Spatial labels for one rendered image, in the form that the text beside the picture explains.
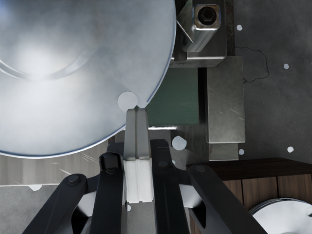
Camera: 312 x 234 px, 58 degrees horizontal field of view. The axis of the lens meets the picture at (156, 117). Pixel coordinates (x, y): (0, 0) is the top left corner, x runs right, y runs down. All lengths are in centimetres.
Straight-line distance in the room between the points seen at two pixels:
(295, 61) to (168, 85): 88
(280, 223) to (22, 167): 65
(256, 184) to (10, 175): 62
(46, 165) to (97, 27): 16
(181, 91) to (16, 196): 89
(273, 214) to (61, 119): 62
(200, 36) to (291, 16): 99
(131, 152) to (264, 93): 106
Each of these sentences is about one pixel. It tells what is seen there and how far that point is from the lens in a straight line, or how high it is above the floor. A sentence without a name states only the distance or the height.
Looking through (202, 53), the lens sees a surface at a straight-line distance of 40.
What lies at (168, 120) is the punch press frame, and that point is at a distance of 44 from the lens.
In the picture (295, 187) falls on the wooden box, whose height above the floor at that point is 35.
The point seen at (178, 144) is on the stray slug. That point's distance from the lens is 44.
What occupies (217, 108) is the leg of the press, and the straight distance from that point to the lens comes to 46.
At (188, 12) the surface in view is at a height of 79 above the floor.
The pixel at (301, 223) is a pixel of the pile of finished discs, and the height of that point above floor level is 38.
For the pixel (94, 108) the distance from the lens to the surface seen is 31.
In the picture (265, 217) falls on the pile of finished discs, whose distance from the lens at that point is 80.
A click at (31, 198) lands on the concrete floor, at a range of 119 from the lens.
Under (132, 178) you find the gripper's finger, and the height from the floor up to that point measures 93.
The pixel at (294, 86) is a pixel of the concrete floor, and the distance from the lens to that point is 125.
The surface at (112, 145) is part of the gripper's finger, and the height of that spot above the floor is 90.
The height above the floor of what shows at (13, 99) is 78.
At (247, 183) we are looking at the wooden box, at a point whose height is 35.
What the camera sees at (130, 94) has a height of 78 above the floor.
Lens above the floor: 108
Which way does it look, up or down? 87 degrees down
